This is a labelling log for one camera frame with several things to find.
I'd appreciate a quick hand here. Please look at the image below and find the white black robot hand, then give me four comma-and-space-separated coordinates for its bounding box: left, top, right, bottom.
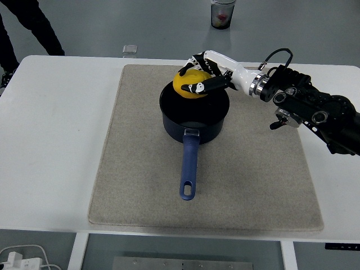
179, 49, 265, 97

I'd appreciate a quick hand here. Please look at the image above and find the black trash bin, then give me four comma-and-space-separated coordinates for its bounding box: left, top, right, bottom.
210, 0, 236, 30

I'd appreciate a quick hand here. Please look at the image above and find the beige fabric mat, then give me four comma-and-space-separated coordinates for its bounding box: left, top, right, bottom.
88, 64, 325, 232

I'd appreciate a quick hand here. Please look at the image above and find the white table leg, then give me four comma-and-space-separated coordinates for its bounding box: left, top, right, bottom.
280, 240, 299, 270
67, 232, 90, 270

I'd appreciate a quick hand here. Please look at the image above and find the grey metal plate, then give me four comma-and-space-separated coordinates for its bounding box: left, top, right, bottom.
112, 256, 254, 270

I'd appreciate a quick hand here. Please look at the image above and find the black table control panel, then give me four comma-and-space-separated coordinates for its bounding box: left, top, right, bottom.
325, 242, 360, 250

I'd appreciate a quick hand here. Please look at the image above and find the person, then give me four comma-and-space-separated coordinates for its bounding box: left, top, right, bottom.
0, 0, 65, 89

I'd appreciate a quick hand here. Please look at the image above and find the white power strip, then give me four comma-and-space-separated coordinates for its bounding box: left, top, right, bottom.
0, 251, 42, 270

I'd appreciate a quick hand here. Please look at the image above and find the blue pot with handle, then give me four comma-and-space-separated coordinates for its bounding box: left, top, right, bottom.
159, 75, 230, 201

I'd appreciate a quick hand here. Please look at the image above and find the white power cable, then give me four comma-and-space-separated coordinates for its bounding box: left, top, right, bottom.
0, 244, 61, 270

